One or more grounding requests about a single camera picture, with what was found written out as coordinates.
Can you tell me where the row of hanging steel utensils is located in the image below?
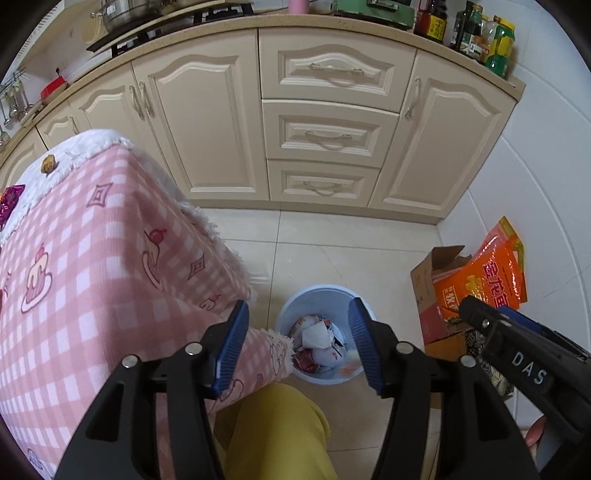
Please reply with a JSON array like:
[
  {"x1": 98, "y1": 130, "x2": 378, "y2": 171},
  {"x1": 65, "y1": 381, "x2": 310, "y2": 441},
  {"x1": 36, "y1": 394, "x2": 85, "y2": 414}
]
[{"x1": 0, "y1": 69, "x2": 35, "y2": 148}]

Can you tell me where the light blue bin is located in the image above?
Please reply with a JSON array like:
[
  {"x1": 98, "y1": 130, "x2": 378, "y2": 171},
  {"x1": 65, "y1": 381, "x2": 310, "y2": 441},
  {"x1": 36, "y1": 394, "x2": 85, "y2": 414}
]
[{"x1": 276, "y1": 284, "x2": 377, "y2": 384}]

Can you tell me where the green electric grill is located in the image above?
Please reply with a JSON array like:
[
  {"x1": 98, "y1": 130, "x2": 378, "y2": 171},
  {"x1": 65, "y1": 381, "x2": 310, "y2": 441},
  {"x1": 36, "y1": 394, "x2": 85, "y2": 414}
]
[{"x1": 332, "y1": 0, "x2": 416, "y2": 31}]

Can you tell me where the red plastic box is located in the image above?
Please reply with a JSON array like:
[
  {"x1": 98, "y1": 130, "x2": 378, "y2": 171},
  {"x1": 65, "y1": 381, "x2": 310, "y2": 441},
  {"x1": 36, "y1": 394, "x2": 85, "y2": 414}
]
[{"x1": 41, "y1": 76, "x2": 70, "y2": 101}]

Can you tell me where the steel cooking pot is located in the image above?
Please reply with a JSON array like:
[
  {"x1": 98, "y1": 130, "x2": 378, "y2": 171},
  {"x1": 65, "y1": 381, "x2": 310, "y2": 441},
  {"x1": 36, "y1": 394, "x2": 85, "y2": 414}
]
[{"x1": 90, "y1": 0, "x2": 162, "y2": 35}]

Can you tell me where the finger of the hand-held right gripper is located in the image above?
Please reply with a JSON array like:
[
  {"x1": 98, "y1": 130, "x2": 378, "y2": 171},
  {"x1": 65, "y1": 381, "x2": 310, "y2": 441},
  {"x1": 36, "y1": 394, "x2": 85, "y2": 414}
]
[
  {"x1": 496, "y1": 306, "x2": 591, "y2": 359},
  {"x1": 458, "y1": 295, "x2": 514, "y2": 359}
]

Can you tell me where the person's right hand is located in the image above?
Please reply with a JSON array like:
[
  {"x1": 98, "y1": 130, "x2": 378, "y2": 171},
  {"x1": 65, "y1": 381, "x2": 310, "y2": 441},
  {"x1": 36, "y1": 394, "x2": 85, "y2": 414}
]
[{"x1": 524, "y1": 413, "x2": 550, "y2": 462}]

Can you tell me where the dark brown bottle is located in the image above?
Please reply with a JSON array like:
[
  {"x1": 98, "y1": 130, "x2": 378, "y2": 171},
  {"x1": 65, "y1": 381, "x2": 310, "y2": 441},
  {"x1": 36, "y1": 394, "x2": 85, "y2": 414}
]
[{"x1": 468, "y1": 4, "x2": 490, "y2": 58}]

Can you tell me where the cream kitchen base cabinet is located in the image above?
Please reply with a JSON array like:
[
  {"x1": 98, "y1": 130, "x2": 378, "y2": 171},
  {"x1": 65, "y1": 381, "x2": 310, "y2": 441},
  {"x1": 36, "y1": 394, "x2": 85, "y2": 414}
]
[{"x1": 0, "y1": 14, "x2": 527, "y2": 227}]

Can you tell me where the black gas stove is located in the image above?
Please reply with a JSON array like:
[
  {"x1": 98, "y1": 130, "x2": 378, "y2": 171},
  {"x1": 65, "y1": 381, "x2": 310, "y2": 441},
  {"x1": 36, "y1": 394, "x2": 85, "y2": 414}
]
[{"x1": 85, "y1": 0, "x2": 254, "y2": 58}]

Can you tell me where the yellow green oil bottle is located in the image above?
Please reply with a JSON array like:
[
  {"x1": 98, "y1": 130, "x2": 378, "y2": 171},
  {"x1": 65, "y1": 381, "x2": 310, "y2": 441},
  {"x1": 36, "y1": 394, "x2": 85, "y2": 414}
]
[{"x1": 482, "y1": 16, "x2": 517, "y2": 78}]

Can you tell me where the red label sauce bottle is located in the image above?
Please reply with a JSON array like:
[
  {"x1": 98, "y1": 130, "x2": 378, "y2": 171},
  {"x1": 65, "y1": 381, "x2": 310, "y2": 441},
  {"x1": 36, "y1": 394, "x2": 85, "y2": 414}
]
[{"x1": 413, "y1": 0, "x2": 451, "y2": 44}]

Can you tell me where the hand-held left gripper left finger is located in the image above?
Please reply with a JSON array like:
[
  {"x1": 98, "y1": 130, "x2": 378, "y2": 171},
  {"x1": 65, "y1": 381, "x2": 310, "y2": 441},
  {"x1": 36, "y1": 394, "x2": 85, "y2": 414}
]
[{"x1": 54, "y1": 299, "x2": 250, "y2": 480}]

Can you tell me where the large orange printed bag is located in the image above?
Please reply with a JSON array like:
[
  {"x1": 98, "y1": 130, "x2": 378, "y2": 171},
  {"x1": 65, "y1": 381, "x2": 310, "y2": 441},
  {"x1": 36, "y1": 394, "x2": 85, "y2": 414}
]
[{"x1": 433, "y1": 216, "x2": 528, "y2": 326}]

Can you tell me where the brown cardboard box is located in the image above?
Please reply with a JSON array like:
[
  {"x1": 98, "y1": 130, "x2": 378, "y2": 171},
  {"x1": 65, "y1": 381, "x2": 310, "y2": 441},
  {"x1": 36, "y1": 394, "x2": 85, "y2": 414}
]
[{"x1": 410, "y1": 244, "x2": 490, "y2": 358}]

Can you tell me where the dark green glass bottle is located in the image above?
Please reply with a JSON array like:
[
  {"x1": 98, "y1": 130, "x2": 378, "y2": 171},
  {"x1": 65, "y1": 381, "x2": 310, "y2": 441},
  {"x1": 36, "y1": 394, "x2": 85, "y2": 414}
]
[{"x1": 450, "y1": 0, "x2": 481, "y2": 51}]

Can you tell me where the pile of wrappers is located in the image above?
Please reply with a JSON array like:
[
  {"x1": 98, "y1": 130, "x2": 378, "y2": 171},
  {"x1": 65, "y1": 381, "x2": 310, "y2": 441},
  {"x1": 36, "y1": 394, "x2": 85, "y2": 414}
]
[{"x1": 288, "y1": 314, "x2": 363, "y2": 374}]

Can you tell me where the cream cabinet drawer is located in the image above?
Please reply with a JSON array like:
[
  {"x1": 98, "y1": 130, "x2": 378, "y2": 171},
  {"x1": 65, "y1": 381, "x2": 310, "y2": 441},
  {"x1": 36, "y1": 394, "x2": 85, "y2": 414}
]
[
  {"x1": 267, "y1": 159, "x2": 382, "y2": 208},
  {"x1": 259, "y1": 28, "x2": 417, "y2": 114},
  {"x1": 262, "y1": 99, "x2": 400, "y2": 169}
]

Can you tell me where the dark patterned bag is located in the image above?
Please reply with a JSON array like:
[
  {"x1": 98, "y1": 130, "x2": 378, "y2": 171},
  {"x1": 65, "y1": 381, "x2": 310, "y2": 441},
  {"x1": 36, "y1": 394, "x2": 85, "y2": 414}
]
[{"x1": 463, "y1": 329, "x2": 517, "y2": 401}]

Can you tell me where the person's yellow trouser leg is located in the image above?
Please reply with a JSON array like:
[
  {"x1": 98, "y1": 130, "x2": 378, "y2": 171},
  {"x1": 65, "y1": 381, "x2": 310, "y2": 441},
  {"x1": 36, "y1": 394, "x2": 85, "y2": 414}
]
[{"x1": 213, "y1": 383, "x2": 339, "y2": 480}]

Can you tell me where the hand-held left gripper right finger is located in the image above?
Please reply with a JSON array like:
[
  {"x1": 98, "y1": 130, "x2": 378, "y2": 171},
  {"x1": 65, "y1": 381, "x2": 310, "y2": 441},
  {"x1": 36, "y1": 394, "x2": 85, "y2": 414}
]
[{"x1": 347, "y1": 298, "x2": 529, "y2": 480}]

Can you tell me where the white checked cloth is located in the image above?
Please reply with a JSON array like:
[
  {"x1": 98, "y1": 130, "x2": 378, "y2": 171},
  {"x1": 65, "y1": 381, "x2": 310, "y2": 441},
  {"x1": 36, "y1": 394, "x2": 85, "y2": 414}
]
[{"x1": 46, "y1": 129, "x2": 134, "y2": 160}]

